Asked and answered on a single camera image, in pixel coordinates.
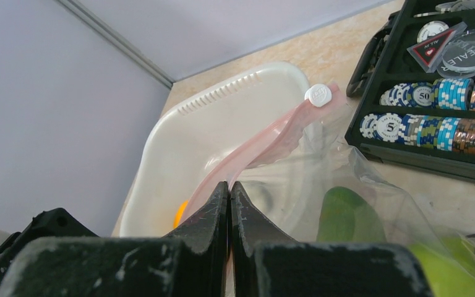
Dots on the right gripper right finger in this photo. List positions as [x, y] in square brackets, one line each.
[268, 262]

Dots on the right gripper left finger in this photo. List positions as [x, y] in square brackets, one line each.
[188, 261]

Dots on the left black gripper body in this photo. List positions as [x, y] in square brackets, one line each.
[53, 223]

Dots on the clear zip top bag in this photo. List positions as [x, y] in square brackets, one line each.
[288, 167]

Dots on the white plastic tub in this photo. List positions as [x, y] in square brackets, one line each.
[193, 136]

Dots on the green toy lime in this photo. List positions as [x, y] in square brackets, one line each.
[451, 273]

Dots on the green toy leaf vegetable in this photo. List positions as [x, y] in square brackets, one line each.
[346, 217]

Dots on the orange toy bell pepper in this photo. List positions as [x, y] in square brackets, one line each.
[179, 214]

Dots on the black poker chip case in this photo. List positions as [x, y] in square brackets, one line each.
[416, 78]

